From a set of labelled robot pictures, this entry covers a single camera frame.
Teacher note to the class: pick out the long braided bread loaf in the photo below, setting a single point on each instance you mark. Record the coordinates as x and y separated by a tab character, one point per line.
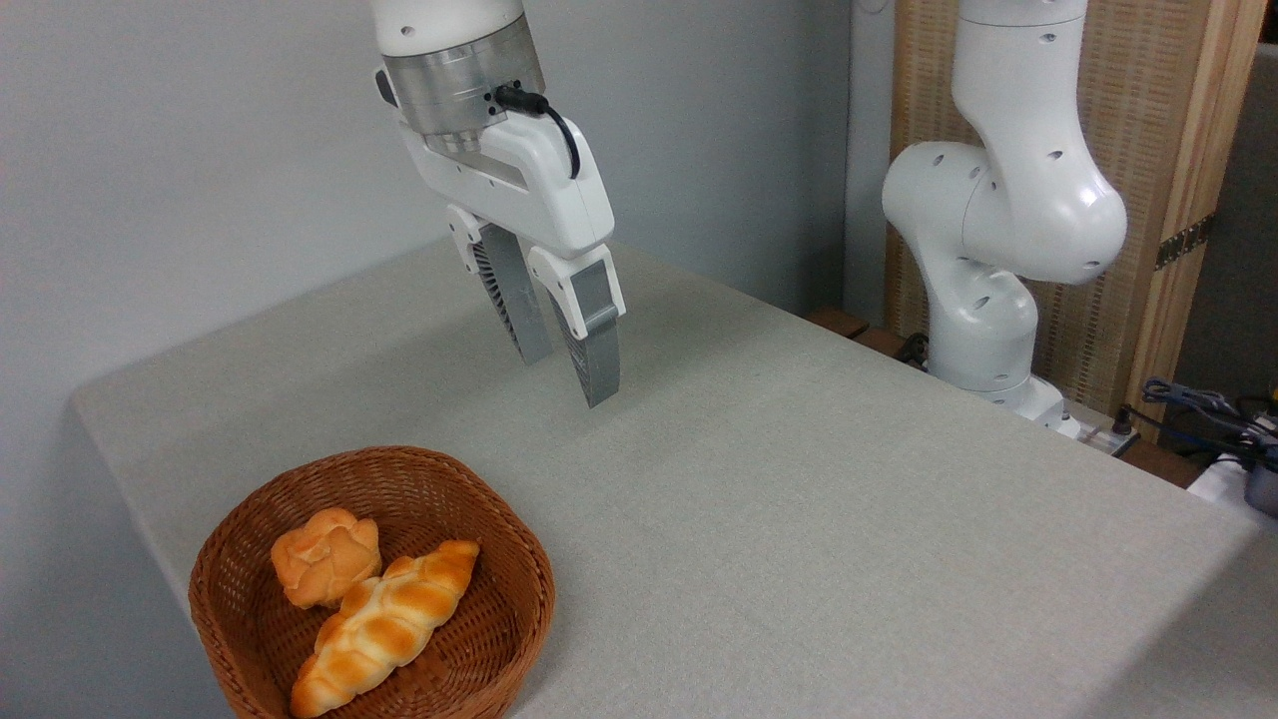
384	624

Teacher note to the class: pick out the wooden woven folding screen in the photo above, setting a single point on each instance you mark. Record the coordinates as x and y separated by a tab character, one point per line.
1148	110

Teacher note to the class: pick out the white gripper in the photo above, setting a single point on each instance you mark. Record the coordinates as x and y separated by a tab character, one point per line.
559	200

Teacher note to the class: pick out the round knotted bread roll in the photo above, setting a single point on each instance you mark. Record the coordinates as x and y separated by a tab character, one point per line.
321	559

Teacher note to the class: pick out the brown woven wicker basket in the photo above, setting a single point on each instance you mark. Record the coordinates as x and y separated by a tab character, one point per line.
469	639

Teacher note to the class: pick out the dark metal screen hinge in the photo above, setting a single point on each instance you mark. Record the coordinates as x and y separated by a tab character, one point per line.
1186	242

